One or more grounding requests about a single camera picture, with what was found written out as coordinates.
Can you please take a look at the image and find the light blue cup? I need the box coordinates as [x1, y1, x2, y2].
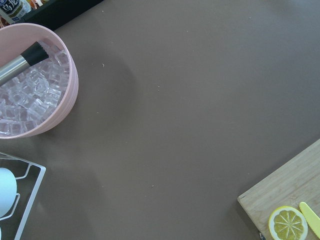
[0, 167, 17, 217]

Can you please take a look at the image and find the labelled bottle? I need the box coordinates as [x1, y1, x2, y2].
[0, 0, 32, 24]

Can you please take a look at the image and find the lemon slice near knife tip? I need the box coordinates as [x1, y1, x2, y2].
[268, 206, 308, 240]

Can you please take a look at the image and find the pink ice bucket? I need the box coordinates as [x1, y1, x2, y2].
[0, 23, 79, 140]

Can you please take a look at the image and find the white wire cup rack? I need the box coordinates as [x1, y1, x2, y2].
[0, 152, 46, 240]

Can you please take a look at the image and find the yellow plastic knife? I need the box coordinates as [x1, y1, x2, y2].
[299, 202, 320, 238]

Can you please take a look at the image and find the bamboo cutting board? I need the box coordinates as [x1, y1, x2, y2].
[237, 140, 320, 240]

